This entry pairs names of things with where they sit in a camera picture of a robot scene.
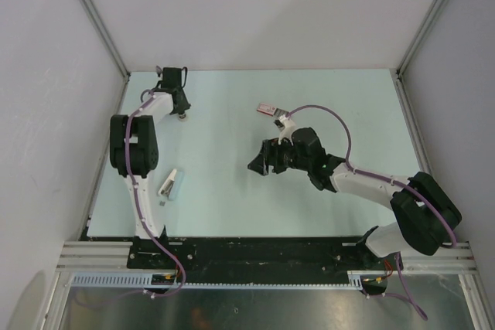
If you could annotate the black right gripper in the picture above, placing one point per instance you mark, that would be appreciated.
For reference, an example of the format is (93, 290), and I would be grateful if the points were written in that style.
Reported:
(271, 151)

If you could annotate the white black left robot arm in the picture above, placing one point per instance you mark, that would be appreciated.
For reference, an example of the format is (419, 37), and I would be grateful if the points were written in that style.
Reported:
(134, 149)

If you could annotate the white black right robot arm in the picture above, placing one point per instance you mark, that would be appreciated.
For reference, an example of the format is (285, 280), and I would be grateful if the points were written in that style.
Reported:
(425, 217)

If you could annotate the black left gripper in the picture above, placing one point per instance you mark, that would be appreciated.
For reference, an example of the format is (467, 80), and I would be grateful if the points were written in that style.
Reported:
(185, 106)

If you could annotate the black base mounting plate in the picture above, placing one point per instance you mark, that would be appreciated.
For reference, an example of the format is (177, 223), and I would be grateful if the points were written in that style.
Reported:
(198, 253)

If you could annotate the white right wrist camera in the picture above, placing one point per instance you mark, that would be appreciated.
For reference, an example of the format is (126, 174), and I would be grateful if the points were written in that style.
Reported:
(286, 127)

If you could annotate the red staple box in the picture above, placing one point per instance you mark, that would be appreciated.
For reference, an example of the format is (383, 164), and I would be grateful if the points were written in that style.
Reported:
(271, 110)

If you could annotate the light blue white stapler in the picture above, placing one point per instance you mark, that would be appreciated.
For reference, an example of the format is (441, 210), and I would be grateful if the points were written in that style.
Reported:
(171, 186)

